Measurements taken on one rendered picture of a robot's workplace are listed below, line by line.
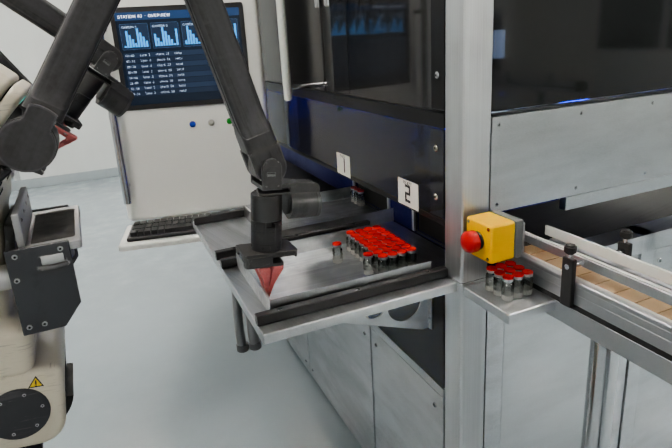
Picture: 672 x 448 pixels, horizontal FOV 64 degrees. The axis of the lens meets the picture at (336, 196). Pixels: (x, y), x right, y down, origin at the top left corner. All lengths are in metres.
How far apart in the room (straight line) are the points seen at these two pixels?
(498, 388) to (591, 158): 0.53
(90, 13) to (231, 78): 0.22
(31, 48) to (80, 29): 5.48
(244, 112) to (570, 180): 0.68
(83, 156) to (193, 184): 4.61
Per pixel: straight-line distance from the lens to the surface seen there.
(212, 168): 1.88
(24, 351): 1.17
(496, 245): 1.00
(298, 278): 1.15
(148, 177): 1.89
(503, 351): 1.26
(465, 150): 1.02
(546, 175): 1.17
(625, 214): 1.65
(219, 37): 0.93
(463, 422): 1.29
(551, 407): 1.46
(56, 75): 0.91
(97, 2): 0.91
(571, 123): 1.19
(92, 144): 6.44
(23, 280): 1.09
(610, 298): 0.99
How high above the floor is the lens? 1.36
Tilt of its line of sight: 16 degrees down
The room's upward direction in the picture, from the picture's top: 3 degrees counter-clockwise
